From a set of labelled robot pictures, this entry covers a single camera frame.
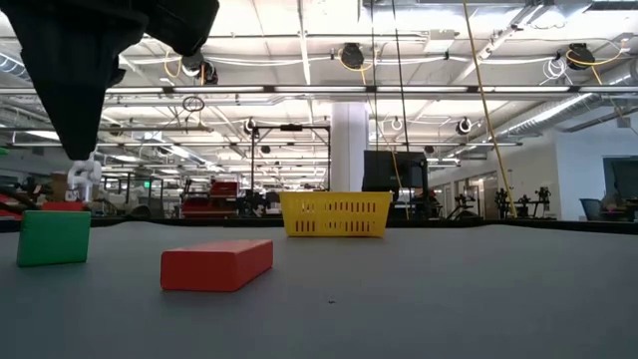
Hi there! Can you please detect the red rectangular block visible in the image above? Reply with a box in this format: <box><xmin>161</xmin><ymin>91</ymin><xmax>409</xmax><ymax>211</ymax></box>
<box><xmin>159</xmin><ymin>238</ymin><xmax>275</xmax><ymax>293</ymax></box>

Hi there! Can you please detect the white building column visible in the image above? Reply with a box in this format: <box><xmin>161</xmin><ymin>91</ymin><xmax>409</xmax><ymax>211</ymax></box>
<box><xmin>329</xmin><ymin>102</ymin><xmax>370</xmax><ymax>193</ymax></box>

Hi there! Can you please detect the yellow hanging cable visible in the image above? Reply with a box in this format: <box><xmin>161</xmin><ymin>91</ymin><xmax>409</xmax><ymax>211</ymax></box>
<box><xmin>461</xmin><ymin>0</ymin><xmax>518</xmax><ymax>219</ymax></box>

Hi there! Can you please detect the yellow plastic basket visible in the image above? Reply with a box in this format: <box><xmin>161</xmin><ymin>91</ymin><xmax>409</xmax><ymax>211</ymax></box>
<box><xmin>277</xmin><ymin>190</ymin><xmax>394</xmax><ymax>238</ymax></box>

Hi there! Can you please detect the black robot rig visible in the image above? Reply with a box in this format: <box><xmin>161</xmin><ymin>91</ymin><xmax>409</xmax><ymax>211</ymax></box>
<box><xmin>492</xmin><ymin>186</ymin><xmax>555</xmax><ymax>219</ymax></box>

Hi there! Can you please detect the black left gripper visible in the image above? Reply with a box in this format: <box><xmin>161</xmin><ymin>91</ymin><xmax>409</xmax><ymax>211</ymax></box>
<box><xmin>0</xmin><ymin>0</ymin><xmax>151</xmax><ymax>162</ymax></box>

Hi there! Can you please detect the dark wall screen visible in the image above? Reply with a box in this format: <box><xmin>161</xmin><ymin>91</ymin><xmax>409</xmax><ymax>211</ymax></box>
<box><xmin>601</xmin><ymin>156</ymin><xmax>638</xmax><ymax>201</ymax></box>

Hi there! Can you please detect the silver ventilation duct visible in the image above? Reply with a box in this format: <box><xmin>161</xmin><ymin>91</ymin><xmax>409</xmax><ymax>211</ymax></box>
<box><xmin>0</xmin><ymin>52</ymin><xmax>31</xmax><ymax>86</ymax></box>
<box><xmin>497</xmin><ymin>62</ymin><xmax>638</xmax><ymax>139</ymax></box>

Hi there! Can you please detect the black monitor on stand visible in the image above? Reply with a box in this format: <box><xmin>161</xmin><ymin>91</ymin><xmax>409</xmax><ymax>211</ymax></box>
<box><xmin>362</xmin><ymin>150</ymin><xmax>429</xmax><ymax>193</ymax></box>

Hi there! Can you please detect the red tool cart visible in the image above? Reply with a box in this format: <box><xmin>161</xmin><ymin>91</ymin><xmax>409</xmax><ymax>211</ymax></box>
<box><xmin>180</xmin><ymin>179</ymin><xmax>241</xmax><ymax>219</ymax></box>

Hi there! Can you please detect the black hanging cable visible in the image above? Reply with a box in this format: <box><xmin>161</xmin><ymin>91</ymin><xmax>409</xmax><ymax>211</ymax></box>
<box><xmin>370</xmin><ymin>0</ymin><xmax>379</xmax><ymax>152</ymax></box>
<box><xmin>390</xmin><ymin>0</ymin><xmax>411</xmax><ymax>152</ymax></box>

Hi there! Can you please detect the small green cube block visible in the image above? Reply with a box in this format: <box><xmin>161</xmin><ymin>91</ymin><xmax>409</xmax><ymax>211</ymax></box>
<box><xmin>16</xmin><ymin>209</ymin><xmax>93</xmax><ymax>268</ymax></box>

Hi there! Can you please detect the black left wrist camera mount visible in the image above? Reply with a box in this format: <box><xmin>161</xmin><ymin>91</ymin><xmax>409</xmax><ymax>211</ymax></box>
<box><xmin>144</xmin><ymin>0</ymin><xmax>221</xmax><ymax>57</ymax></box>

